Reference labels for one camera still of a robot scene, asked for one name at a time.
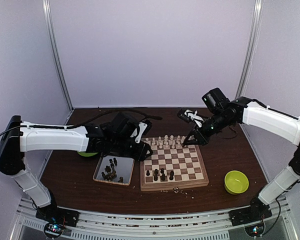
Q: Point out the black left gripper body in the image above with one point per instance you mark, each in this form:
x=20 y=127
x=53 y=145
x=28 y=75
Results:
x=120 y=146

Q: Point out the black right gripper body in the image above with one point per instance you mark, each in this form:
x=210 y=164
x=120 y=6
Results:
x=218 y=126

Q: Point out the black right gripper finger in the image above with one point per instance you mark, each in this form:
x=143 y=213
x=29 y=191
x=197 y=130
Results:
x=201 y=140
x=191 y=138

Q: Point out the metal tray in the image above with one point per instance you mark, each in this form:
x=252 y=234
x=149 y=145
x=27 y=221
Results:
x=125 y=168

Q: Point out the wooden chess board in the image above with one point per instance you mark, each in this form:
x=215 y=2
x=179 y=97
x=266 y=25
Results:
x=168 y=153

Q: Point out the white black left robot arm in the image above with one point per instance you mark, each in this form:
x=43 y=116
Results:
x=120 y=137

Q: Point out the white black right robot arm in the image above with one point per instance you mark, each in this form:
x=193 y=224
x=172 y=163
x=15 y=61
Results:
x=282 y=128

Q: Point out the pile of dark chess pieces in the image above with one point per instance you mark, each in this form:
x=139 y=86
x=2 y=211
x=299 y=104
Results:
x=108 y=172

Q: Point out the green plate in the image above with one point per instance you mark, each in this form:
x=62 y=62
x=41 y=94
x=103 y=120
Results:
x=87 y=154

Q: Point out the green bowl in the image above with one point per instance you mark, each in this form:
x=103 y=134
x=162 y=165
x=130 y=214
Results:
x=236 y=182

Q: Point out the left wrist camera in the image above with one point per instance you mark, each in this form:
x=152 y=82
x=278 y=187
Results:
x=142 y=129

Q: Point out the aluminium front rail frame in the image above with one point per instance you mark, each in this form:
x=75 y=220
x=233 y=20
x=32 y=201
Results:
x=209 y=225

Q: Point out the right aluminium post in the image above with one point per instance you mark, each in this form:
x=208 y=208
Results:
x=251 y=48

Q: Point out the aluminium post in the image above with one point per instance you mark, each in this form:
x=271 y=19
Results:
x=56 y=57
x=251 y=48

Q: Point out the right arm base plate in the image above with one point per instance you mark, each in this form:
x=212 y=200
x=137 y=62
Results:
x=247 y=215

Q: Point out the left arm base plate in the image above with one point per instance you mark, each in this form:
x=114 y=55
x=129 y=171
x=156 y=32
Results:
x=57 y=215

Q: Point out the left aluminium post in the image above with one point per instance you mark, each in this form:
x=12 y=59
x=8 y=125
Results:
x=56 y=57

